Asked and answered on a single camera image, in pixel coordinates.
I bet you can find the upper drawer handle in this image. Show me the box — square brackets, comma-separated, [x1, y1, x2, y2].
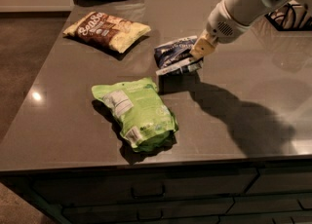
[131, 185, 166, 200]

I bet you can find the green rice chip bag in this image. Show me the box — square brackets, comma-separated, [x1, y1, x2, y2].
[92, 78, 178, 152]

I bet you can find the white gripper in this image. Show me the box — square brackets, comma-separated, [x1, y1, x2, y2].
[190, 0, 250, 59]

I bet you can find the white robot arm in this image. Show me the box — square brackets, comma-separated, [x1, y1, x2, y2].
[190, 0, 312, 59]

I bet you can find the brown and yellow chip bag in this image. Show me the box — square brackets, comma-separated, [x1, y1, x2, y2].
[63, 12, 151, 54]

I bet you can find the drawer handle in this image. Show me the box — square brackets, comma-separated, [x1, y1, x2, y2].
[136, 210, 164, 221]
[131, 185, 166, 200]

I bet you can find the blue chip bag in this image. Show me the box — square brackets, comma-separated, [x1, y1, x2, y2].
[154, 36, 203, 76]

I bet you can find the lower drawer handle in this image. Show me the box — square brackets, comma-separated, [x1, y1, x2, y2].
[136, 210, 164, 221]

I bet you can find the black wire basket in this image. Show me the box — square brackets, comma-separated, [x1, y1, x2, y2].
[265, 0, 312, 31]

